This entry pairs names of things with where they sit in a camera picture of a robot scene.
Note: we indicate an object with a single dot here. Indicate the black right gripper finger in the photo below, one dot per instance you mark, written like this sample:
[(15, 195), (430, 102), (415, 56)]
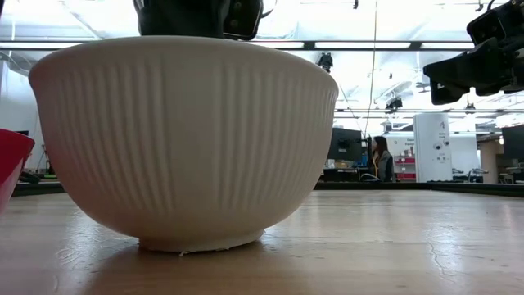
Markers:
[(446, 93), (462, 69)]

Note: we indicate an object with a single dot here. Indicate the white ribbed bowl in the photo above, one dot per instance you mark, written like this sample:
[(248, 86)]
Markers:
[(184, 143)]

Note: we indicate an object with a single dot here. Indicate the red plastic bowl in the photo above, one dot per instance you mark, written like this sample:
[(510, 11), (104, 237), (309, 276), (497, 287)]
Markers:
[(10, 164)]

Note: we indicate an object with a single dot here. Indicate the red shelf bins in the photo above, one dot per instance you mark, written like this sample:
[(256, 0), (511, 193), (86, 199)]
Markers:
[(406, 167)]

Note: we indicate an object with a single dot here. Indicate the white round pillar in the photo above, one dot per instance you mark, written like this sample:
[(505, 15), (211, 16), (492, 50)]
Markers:
[(432, 147)]

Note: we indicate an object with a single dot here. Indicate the large dark screen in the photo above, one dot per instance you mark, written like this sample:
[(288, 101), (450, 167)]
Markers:
[(513, 144)]

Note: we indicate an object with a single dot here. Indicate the person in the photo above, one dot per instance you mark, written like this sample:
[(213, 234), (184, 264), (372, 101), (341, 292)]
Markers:
[(382, 164)]

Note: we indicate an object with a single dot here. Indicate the black monitor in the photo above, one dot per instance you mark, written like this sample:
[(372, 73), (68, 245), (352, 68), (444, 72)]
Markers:
[(346, 144)]

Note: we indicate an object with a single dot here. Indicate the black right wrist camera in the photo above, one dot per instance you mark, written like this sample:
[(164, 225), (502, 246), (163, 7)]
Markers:
[(497, 20)]

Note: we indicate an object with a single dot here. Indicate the black ceiling camera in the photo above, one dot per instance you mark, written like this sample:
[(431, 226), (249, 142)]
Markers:
[(325, 61), (394, 104)]

